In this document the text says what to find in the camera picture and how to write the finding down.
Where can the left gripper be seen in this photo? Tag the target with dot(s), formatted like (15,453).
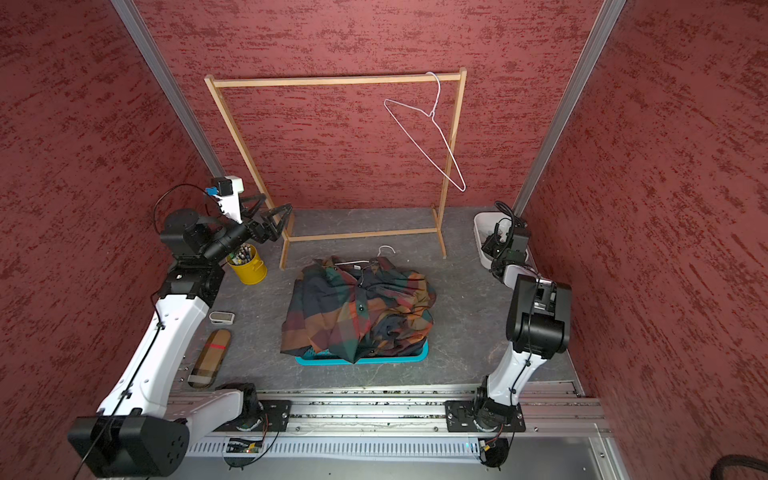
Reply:
(269,232)

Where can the white wire hanger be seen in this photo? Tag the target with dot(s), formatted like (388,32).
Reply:
(382,250)
(423,131)

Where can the plaid shirt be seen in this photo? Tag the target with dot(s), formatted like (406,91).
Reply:
(353,311)

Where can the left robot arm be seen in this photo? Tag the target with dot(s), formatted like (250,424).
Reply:
(130,436)

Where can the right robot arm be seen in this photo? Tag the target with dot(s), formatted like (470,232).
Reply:
(538,324)

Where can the yellow pen cup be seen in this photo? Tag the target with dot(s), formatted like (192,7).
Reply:
(247,264)

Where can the small white box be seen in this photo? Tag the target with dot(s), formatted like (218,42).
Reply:
(221,318)

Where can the teal plastic basket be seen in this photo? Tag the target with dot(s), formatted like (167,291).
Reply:
(324,359)

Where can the white plastic tray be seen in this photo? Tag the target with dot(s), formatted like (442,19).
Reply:
(502,241)

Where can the wooden clothes rack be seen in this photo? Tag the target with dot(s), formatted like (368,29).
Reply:
(215,87)

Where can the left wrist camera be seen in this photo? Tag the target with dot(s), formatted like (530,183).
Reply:
(226,191)

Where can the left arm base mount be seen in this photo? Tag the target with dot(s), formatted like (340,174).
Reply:
(269,416)

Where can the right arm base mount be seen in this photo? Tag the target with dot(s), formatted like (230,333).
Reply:
(483,416)

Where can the aluminium rail frame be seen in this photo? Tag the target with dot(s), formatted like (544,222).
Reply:
(409,423)

